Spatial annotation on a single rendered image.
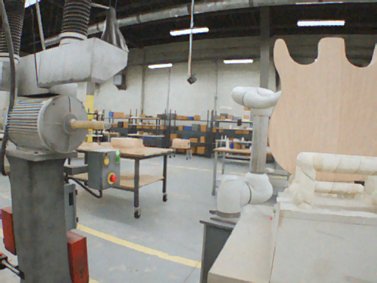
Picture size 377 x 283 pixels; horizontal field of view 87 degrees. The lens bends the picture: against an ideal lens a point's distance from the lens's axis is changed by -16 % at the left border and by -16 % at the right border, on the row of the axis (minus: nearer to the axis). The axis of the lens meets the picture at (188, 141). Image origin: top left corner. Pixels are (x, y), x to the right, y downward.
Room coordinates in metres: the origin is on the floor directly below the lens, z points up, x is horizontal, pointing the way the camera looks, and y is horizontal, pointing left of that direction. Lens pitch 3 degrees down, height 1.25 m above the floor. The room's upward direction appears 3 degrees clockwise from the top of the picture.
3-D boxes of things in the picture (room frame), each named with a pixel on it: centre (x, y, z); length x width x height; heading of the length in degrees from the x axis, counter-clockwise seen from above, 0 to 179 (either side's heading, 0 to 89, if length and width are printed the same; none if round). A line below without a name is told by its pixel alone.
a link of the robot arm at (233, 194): (1.43, -0.29, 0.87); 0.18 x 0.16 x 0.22; 112
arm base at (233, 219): (1.43, -0.26, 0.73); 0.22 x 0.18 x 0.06; 60
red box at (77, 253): (1.19, 0.69, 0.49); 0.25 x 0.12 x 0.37; 68
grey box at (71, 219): (1.18, 0.69, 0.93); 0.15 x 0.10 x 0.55; 68
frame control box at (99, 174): (1.20, 0.52, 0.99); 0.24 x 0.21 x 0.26; 68
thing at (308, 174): (0.44, -0.25, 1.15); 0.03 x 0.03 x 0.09
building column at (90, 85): (10.18, 4.59, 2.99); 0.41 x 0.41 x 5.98; 68
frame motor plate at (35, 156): (1.03, 0.75, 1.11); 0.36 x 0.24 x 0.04; 68
